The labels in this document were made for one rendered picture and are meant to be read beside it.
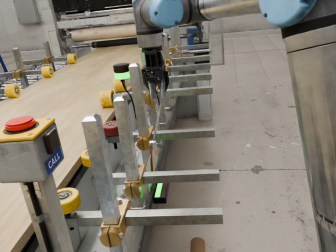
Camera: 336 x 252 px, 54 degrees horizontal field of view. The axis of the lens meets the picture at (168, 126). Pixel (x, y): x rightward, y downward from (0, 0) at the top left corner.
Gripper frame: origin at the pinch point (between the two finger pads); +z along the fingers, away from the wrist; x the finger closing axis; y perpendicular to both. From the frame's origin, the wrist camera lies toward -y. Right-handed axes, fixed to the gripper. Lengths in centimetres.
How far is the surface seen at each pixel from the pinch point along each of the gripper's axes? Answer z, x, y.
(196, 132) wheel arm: 15.2, 12.4, -4.2
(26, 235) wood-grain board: 12, -25, 58
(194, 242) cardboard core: 93, 5, -31
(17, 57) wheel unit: -5, -116, -110
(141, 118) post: 6.3, -7.6, 0.1
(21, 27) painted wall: 13, -551, -899
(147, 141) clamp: 15.0, -6.0, 2.8
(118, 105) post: -7.5, -8.1, 25.1
